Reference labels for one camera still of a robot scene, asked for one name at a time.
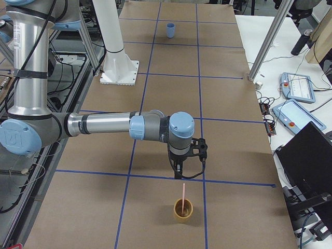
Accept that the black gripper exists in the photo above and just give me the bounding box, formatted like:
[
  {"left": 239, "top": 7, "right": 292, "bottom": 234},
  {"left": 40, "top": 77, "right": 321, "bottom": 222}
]
[{"left": 168, "top": 153, "right": 187, "bottom": 179}]

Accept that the pink chopstick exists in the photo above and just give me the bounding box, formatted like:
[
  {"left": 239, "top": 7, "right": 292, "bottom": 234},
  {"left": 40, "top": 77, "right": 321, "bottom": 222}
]
[{"left": 181, "top": 183, "right": 186, "bottom": 217}]

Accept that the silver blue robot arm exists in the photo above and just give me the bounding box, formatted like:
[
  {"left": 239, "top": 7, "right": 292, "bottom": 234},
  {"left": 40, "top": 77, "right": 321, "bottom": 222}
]
[{"left": 1, "top": 1, "right": 197, "bottom": 179}]

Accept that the yellow wooden cup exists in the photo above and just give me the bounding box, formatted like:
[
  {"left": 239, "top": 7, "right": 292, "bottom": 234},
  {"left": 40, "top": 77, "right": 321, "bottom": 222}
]
[{"left": 173, "top": 199, "right": 193, "bottom": 224}]

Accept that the blue plastic cup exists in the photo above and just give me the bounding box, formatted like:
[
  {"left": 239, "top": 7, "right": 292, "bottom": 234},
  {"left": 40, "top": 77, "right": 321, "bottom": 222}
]
[{"left": 166, "top": 23, "right": 175, "bottom": 38}]

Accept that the brown paper table cover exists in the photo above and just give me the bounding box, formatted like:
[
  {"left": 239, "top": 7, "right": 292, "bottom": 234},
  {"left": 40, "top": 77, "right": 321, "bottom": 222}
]
[{"left": 25, "top": 1, "right": 297, "bottom": 248}]

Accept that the black power strip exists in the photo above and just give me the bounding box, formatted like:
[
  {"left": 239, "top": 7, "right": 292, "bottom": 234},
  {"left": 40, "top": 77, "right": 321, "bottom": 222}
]
[{"left": 259, "top": 102, "right": 276, "bottom": 137}]

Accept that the near teach pendant tablet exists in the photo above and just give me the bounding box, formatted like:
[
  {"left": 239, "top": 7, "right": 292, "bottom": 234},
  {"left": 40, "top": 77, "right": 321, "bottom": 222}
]
[{"left": 272, "top": 99, "right": 326, "bottom": 134}]

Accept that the teach pendant tablet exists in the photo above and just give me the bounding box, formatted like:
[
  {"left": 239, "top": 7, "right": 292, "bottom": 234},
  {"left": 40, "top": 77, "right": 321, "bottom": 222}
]
[
  {"left": 272, "top": 99, "right": 326, "bottom": 134},
  {"left": 280, "top": 72, "right": 316, "bottom": 103}
]

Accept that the black monitor on stand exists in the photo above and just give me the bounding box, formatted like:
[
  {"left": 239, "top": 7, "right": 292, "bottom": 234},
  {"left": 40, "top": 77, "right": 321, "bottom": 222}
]
[{"left": 276, "top": 122, "right": 331, "bottom": 230}]

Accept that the far teach pendant tablet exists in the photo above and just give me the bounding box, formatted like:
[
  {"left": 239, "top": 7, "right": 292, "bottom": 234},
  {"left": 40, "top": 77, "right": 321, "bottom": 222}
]
[{"left": 280, "top": 72, "right": 316, "bottom": 103}]

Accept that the black water bottle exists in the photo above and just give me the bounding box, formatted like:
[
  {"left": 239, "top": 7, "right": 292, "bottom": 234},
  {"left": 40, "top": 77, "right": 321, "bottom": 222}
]
[{"left": 290, "top": 29, "right": 313, "bottom": 56}]

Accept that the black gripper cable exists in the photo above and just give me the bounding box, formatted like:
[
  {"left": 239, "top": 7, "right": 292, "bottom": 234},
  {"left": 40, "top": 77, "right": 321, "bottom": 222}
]
[{"left": 168, "top": 145, "right": 208, "bottom": 179}]

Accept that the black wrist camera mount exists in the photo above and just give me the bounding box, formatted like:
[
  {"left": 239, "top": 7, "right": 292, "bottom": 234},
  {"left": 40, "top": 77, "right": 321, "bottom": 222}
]
[{"left": 187, "top": 138, "right": 208, "bottom": 161}]

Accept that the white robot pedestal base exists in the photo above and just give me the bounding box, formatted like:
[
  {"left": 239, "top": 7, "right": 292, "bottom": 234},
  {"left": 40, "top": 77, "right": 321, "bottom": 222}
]
[{"left": 93, "top": 0, "right": 140, "bottom": 86}]

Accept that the aluminium frame post left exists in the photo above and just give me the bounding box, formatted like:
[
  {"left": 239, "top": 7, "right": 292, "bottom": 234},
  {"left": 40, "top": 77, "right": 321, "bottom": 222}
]
[{"left": 79, "top": 1, "right": 100, "bottom": 76}]

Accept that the aluminium frame post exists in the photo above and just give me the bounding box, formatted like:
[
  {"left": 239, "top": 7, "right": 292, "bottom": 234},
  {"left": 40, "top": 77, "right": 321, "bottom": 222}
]
[
  {"left": 248, "top": 0, "right": 294, "bottom": 81},
  {"left": 79, "top": 1, "right": 100, "bottom": 76}
]

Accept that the aluminium frame post right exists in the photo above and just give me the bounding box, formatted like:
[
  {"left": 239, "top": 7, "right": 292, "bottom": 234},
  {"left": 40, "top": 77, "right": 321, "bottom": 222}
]
[{"left": 248, "top": 0, "right": 294, "bottom": 81}]

